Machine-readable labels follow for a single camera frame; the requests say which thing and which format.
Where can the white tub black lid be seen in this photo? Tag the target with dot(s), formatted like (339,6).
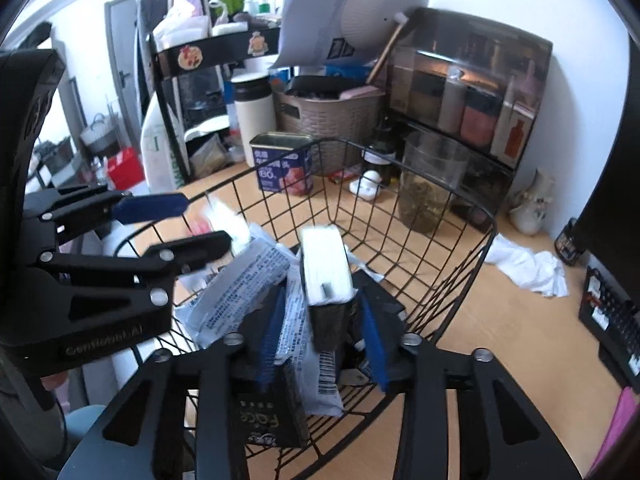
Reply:
(255,120)

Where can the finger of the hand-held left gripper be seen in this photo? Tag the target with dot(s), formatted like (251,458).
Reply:
(150,206)
(190,252)

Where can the white wet wipes packet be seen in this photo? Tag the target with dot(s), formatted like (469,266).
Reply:
(362,265)
(320,375)

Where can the brown woven plastic basket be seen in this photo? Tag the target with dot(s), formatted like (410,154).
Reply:
(330,120)

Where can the blue tin can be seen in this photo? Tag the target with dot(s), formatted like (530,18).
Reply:
(280,170)

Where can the black pocket tissue pack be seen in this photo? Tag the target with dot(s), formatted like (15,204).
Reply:
(325,265)

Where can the small ceramic vase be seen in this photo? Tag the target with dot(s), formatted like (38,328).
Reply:
(530,210)

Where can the dark glass jar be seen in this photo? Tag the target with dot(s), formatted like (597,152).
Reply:
(567,245)

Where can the red box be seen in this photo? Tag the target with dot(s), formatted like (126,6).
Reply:
(125,167)

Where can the black mechanical keyboard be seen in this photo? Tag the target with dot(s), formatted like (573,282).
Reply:
(610,315)

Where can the clear glass jar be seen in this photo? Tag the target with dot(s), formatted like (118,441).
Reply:
(430,185)

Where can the black curved monitor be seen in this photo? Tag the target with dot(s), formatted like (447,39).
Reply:
(617,160)

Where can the wooden desktop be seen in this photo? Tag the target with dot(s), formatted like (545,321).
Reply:
(500,350)

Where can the person's left hand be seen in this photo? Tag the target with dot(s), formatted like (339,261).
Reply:
(52,381)

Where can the dark glass bottle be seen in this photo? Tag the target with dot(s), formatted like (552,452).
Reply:
(382,145)

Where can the crumpled white tissue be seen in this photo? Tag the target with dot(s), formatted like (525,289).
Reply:
(535,267)

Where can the pink mouse mat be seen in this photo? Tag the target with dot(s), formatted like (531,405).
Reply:
(622,420)

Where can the person's clothed leg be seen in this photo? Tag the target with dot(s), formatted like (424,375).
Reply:
(82,425)

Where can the grey door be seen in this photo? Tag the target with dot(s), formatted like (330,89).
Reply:
(122,50)

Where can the white plastic bag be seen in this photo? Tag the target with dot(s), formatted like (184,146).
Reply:
(160,150)

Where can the white earbuds case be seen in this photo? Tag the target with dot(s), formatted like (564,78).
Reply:
(367,182)

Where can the black shelf with stickers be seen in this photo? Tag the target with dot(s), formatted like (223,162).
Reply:
(215,52)

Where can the dark acrylic organizer cabinet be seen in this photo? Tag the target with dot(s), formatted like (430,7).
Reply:
(450,60)

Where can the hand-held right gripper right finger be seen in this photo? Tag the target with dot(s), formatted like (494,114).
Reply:
(377,345)

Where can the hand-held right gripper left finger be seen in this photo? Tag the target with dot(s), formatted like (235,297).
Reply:
(270,340)

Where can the white printed paper sheet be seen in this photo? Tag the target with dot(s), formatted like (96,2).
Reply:
(310,20)

